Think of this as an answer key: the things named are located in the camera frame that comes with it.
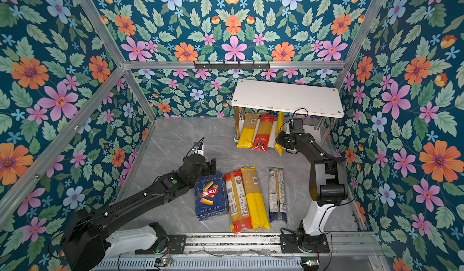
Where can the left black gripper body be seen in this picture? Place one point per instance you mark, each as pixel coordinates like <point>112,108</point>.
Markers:
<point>206,170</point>

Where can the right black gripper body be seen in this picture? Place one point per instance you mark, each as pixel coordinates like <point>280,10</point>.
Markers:
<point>281,140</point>

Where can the narrow yellow spaghetti pack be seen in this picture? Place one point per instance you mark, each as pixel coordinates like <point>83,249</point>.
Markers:
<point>279,126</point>

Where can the red spaghetti pack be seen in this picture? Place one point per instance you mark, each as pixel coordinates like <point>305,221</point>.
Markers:
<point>263,133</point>

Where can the wide yellow spaghetti pack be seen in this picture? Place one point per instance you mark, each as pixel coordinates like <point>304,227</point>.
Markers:
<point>248,130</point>

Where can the white-label clear spaghetti pack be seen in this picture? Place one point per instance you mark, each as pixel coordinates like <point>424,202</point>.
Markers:
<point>277,198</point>

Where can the red-yellow labelled spaghetti pack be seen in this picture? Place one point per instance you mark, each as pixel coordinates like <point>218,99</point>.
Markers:
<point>237,203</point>

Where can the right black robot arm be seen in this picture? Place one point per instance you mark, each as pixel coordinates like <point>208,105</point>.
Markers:
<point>328,187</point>

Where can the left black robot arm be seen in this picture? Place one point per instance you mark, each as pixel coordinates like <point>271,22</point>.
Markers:
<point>90,237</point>

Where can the blue Barilla pasta box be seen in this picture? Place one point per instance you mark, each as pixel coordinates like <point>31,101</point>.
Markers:
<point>210,197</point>

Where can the white two-tier shelf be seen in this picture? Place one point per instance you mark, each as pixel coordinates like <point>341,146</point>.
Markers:
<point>287,98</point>

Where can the yellow-ended spaghetti pack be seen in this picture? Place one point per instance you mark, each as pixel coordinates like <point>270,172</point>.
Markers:
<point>255,201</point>

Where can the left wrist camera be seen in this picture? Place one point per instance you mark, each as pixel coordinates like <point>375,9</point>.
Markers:
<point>198,148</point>

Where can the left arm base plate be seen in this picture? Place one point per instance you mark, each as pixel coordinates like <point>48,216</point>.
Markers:
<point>170,244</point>

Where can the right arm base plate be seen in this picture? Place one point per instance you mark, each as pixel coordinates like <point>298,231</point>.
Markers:
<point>291,244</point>

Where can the black hook rail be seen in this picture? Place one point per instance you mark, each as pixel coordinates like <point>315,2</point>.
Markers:
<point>241,65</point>

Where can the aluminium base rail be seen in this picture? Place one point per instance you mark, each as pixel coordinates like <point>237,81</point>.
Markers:
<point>259,244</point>

